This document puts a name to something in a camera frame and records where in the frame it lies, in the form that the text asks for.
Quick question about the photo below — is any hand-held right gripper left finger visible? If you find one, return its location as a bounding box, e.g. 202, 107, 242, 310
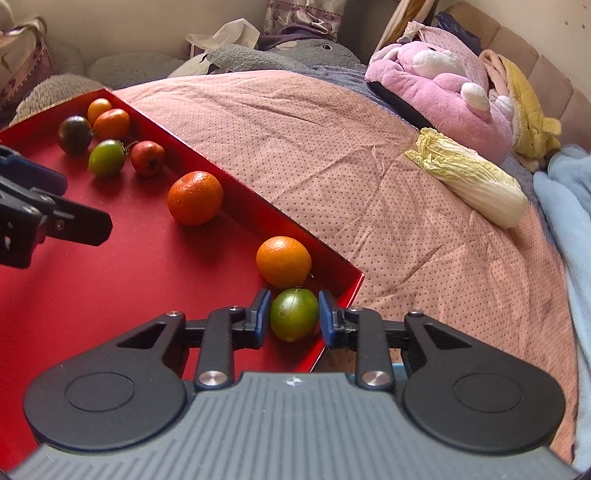
115, 288, 273, 391

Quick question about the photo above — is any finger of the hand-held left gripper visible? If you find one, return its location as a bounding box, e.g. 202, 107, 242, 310
0, 176, 114, 271
0, 145, 68, 197

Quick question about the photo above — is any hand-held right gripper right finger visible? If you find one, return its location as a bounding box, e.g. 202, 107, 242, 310
318, 290, 476, 393

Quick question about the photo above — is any green round plum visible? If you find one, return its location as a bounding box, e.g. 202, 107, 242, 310
270, 287, 320, 343

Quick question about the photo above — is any red tray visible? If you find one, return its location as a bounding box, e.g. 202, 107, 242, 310
0, 88, 365, 467

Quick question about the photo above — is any small deep orange tangerine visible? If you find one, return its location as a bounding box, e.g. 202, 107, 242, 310
93, 108, 131, 142

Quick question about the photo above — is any dark purple tomato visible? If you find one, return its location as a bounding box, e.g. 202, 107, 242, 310
57, 115, 94, 155

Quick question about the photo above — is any large orange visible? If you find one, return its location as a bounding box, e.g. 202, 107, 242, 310
256, 236, 313, 289

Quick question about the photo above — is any green tomato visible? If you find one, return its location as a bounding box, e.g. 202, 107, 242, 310
88, 139, 127, 177

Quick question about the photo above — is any small yellow-orange kumquat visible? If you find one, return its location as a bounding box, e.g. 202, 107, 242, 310
87, 98, 114, 126

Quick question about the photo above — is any red small apple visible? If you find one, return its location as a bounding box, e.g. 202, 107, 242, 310
129, 140, 166, 178

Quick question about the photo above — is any floral cushion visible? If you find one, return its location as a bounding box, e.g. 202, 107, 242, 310
0, 18, 58, 116

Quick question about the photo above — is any large deep orange tangerine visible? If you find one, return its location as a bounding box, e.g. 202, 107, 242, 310
167, 171, 225, 227

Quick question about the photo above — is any pink dotted blanket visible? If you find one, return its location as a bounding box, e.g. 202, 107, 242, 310
113, 69, 580, 462

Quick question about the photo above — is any yellow cloth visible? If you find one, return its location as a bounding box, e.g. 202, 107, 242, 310
404, 127, 529, 230
383, 0, 432, 47

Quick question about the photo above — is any white paper bag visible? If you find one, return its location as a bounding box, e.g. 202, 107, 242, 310
185, 17, 262, 58

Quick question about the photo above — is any grey plush toy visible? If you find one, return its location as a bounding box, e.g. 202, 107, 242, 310
11, 39, 363, 125

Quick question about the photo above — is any pink plush rabbit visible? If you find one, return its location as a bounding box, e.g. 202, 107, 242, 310
365, 25, 515, 164

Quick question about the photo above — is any light blue blanket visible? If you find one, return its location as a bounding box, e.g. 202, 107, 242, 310
533, 144, 591, 476

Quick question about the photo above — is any yellow plush blanket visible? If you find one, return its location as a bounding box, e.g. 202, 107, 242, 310
480, 50, 561, 160

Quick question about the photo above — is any peach folded blanket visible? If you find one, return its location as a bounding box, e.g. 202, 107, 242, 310
478, 48, 513, 97

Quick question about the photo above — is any floral curtain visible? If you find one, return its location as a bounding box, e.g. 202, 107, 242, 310
259, 0, 345, 51

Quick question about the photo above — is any dark patterned cloth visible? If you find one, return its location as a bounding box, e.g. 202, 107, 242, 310
436, 11, 478, 44

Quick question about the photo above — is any beige padded headboard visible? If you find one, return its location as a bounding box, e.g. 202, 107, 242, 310
443, 0, 591, 153

